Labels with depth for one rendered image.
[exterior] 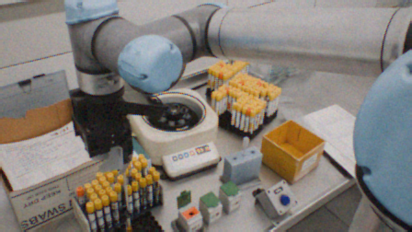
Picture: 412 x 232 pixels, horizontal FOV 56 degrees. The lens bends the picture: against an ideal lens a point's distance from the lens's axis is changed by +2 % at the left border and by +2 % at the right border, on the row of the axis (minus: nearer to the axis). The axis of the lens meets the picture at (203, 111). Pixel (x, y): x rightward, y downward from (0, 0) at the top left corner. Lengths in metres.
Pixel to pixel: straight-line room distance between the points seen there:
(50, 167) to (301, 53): 0.81
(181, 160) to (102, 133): 0.47
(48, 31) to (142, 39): 0.68
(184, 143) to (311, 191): 0.39
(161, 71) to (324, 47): 0.20
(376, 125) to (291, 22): 0.24
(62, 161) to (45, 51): 0.32
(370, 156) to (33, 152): 1.00
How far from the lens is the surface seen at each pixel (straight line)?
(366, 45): 0.43
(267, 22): 0.50
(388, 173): 0.28
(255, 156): 1.06
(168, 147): 1.08
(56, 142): 1.19
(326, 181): 1.19
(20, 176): 1.12
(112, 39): 0.53
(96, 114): 0.67
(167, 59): 0.50
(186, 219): 0.93
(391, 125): 0.27
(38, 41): 1.17
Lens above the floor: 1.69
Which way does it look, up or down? 37 degrees down
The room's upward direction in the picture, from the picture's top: 4 degrees clockwise
